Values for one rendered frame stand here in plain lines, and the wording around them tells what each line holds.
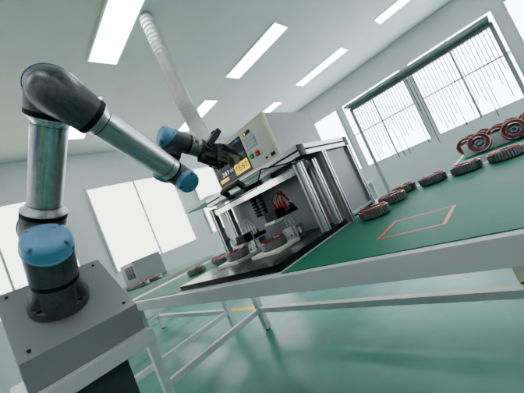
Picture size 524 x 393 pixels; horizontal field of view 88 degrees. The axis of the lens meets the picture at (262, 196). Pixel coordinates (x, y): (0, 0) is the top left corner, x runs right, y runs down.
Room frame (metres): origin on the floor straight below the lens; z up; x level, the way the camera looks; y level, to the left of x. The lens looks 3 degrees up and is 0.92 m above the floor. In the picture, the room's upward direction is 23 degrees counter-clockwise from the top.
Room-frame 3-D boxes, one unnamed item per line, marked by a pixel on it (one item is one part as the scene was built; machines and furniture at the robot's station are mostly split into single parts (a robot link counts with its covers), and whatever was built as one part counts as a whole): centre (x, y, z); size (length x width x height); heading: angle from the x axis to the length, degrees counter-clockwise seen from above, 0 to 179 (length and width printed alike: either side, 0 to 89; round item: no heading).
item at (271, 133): (1.41, -0.11, 1.22); 0.44 x 0.39 x 0.20; 47
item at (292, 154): (1.42, -0.10, 1.09); 0.68 x 0.44 x 0.05; 47
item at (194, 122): (2.59, 0.33, 2.42); 0.43 x 0.31 x 1.79; 47
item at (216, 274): (1.20, 0.11, 0.76); 0.64 x 0.47 x 0.02; 47
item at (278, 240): (1.11, 0.03, 0.80); 0.11 x 0.11 x 0.04
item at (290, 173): (1.26, 0.05, 1.03); 0.62 x 0.01 x 0.03; 47
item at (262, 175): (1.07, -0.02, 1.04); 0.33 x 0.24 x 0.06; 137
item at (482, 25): (3.67, -2.50, 0.97); 1.84 x 0.50 x 1.93; 47
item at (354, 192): (1.26, -0.39, 0.91); 0.28 x 0.03 x 0.32; 137
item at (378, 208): (1.03, -0.36, 0.77); 0.11 x 0.11 x 0.04
